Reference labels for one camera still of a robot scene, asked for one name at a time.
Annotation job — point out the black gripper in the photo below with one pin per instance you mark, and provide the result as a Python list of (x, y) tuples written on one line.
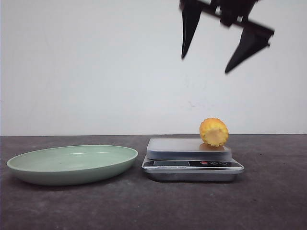
[(229, 12)]

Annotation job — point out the yellow corn cob piece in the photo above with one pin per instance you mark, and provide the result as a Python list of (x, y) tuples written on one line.
[(214, 132)]

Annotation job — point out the silver digital kitchen scale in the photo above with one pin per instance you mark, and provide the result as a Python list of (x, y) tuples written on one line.
[(189, 159)]

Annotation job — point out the green plastic plate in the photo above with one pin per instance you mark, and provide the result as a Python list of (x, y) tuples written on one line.
[(71, 165)]

